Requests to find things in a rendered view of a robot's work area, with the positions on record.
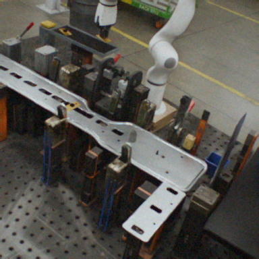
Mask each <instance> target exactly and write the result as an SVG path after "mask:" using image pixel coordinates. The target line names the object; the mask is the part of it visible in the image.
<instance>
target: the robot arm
mask: <svg viewBox="0 0 259 259"><path fill-rule="evenodd" d="M195 6H196V0H179V1H178V4H177V7H176V8H175V10H174V13H173V15H172V16H171V18H170V20H169V21H168V22H167V24H166V25H165V26H164V27H163V28H162V29H161V30H159V32H158V33H157V34H155V35H154V37H153V38H151V40H150V44H149V51H150V53H151V56H152V58H153V59H154V61H155V64H154V66H153V67H151V68H150V69H149V70H148V72H147V75H146V80H145V84H144V86H147V87H149V88H150V89H151V90H150V92H149V95H148V98H147V99H148V100H149V101H150V102H151V103H153V104H156V111H155V114H154V116H157V115H161V114H163V113H164V112H165V110H166V106H165V104H164V103H163V102H162V98H163V94H164V91H165V86H166V83H167V78H168V76H169V74H170V73H171V72H172V71H173V70H175V69H176V67H177V62H178V56H177V52H176V50H175V49H174V48H173V46H171V43H172V42H173V40H174V39H175V38H176V37H177V36H179V35H181V34H182V33H183V32H184V31H185V29H186V28H187V27H188V25H189V24H190V22H191V19H192V18H193V16H194V12H195ZM116 19H117V0H100V3H99V4H98V8H97V10H96V16H95V22H96V24H95V26H96V27H97V28H99V30H100V32H99V37H100V38H104V37H105V36H106V38H108V33H109V30H110V29H111V27H112V26H113V25H115V24H116ZM99 24H100V25H99ZM105 25H106V26H105Z"/></svg>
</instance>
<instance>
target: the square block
mask: <svg viewBox="0 0 259 259"><path fill-rule="evenodd" d="M219 195H220V194H219V193H218V192H216V191H214V190H212V189H211V188H209V187H207V186H205V185H204V184H201V185H200V187H199V188H198V189H197V190H196V191H195V193H194V195H193V197H192V199H191V201H190V203H189V208H188V211H187V212H186V215H185V219H184V221H183V224H182V226H181V229H180V231H179V233H178V235H177V239H176V240H175V245H174V247H173V249H172V250H171V252H170V253H169V255H170V256H172V257H174V259H190V258H191V257H192V255H193V254H194V250H195V247H196V246H197V244H198V241H199V238H200V236H201V234H202V229H203V227H204V225H205V224H206V222H207V221H208V219H209V216H210V214H211V212H212V210H213V208H214V207H215V206H216V204H217V201H218V198H219Z"/></svg>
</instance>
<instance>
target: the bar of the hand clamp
mask: <svg viewBox="0 0 259 259"><path fill-rule="evenodd" d="M191 100H192V97H191V96H187V95H186V94H185V95H183V96H182V98H181V99H180V104H179V108H178V111H177V114H176V116H175V119H174V122H173V125H172V127H171V130H170V131H171V132H172V131H173V130H174V126H175V125H176V123H179V127H178V130H177V132H176V134H178V132H179V129H180V128H181V127H182V124H183V122H184V119H185V116H186V114H187V112H188V107H189V105H190V103H191Z"/></svg>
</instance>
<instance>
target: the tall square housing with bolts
mask: <svg viewBox="0 0 259 259"><path fill-rule="evenodd" d="M57 52H58V50H57V49H54V48H53V47H50V46H49V45H47V46H44V47H41V48H39V49H36V50H35V54H34V71H35V72H36V73H37V74H40V75H41V76H43V77H45V78H46V79H49V75H50V70H51V65H52V62H53V58H54V57H57Z"/></svg>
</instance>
